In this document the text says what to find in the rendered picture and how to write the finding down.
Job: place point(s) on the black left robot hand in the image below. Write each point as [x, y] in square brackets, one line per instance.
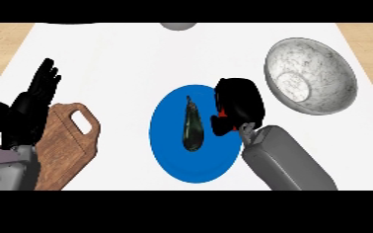
[34, 105]

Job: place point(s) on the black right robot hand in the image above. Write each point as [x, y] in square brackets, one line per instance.
[240, 103]

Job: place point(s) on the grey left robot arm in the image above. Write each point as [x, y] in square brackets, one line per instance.
[16, 169]

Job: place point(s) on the white marbled bowl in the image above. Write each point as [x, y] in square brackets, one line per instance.
[309, 75]

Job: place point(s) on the blue plate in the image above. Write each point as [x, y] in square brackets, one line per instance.
[193, 164]

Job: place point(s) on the brown wooden cutting board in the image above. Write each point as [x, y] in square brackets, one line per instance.
[65, 144]

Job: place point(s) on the grey round object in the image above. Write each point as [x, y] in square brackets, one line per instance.
[178, 25]

